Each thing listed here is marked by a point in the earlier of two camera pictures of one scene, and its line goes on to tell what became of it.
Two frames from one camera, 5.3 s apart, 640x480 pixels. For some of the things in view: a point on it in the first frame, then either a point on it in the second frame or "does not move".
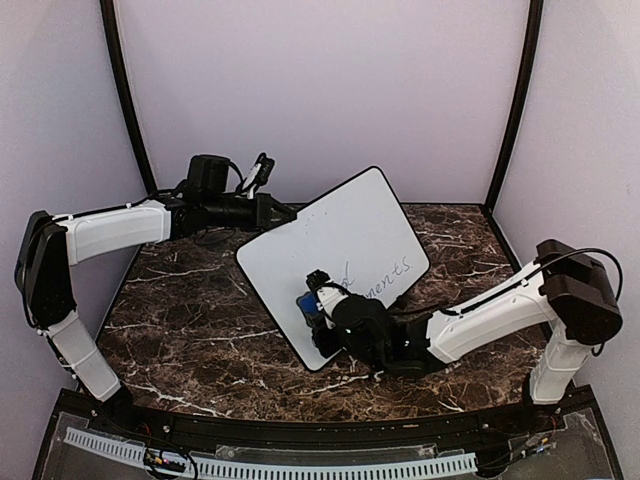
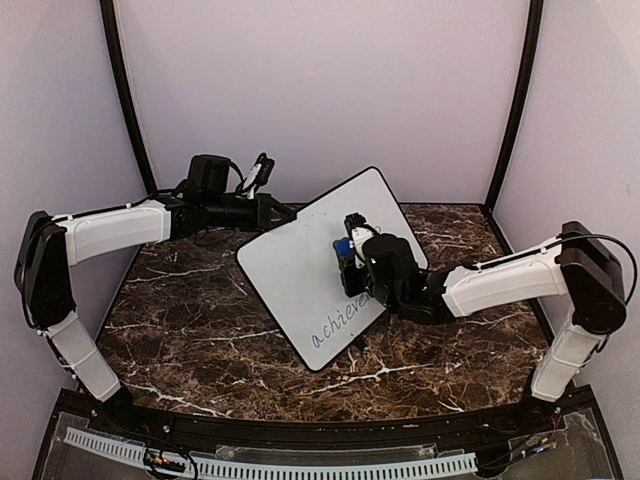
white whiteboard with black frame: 358,233 does not move
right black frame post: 532,40 does not move
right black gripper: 325,346 to 351,287
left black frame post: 110,23 does not move
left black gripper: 263,220 does not move
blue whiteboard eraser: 307,302 to 342,248
